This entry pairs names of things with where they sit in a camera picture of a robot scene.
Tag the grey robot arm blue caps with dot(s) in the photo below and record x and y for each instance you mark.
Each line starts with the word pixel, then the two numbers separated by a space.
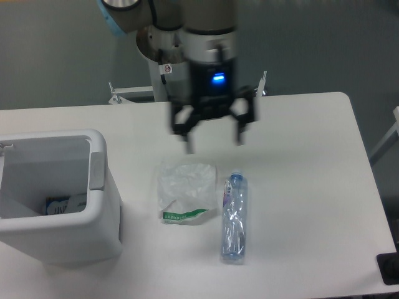
pixel 194 14

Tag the white furniture leg at right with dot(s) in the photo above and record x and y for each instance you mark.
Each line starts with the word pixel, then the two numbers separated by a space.
pixel 386 142

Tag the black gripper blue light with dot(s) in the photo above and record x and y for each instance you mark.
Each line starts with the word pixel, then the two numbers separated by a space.
pixel 213 96

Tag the white plastic trash can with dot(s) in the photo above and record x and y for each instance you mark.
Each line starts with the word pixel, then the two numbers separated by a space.
pixel 38 165

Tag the blue white carton in bin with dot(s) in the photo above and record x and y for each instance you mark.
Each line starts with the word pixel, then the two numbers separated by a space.
pixel 65 204

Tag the black clamp at table corner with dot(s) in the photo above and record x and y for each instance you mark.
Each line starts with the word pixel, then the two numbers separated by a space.
pixel 388 265

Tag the crushed clear plastic bottle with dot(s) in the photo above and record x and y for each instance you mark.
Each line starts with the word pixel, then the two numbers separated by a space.
pixel 234 218

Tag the crumpled white plastic bag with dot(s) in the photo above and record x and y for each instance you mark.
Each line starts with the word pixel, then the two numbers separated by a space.
pixel 186 193

